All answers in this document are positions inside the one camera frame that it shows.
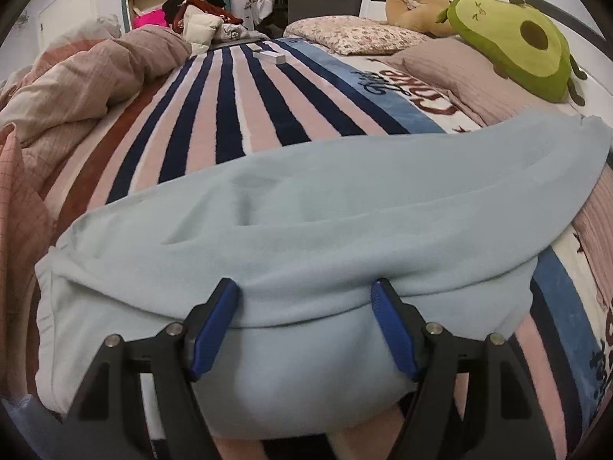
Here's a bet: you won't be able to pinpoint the pink checked duvet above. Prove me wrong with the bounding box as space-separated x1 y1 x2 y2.
1 25 191 397

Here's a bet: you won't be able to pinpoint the cream puffer jacket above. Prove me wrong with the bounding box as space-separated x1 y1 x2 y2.
182 5 223 55

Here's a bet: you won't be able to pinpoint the white door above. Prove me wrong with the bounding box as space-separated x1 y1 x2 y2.
38 0 98 50

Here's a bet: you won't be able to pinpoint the green avocado plush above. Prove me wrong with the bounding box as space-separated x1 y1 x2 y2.
438 0 587 106

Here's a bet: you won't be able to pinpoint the light blue pants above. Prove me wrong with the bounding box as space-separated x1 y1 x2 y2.
35 113 612 439

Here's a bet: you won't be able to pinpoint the pink bag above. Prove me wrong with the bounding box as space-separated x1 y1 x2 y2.
133 8 168 29

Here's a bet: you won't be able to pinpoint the small white box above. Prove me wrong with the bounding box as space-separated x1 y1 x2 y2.
252 50 287 66

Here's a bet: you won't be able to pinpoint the tan plush toy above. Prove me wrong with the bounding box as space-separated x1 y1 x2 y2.
385 0 456 38

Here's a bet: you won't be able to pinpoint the pink knitted pillow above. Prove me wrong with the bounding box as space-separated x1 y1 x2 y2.
384 38 612 309

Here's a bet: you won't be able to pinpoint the floral pillow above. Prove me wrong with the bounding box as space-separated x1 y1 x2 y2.
284 16 429 56

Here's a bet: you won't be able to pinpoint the striped Diet Coke blanket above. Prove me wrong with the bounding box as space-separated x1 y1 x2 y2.
45 38 612 459

